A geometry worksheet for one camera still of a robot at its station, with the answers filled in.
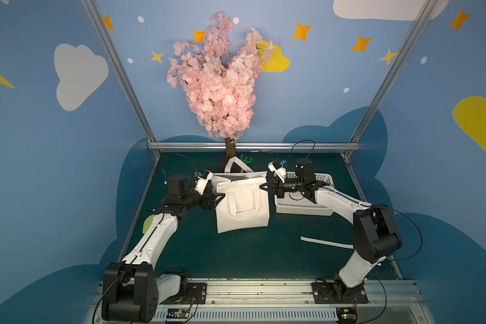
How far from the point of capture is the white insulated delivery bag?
2.63 feet

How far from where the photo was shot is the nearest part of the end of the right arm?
70 centimetres

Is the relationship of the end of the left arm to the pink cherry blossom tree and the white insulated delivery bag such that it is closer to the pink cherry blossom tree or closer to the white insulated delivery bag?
the white insulated delivery bag

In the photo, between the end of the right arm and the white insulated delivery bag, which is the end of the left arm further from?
the end of the right arm

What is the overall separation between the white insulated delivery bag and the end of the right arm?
36 mm
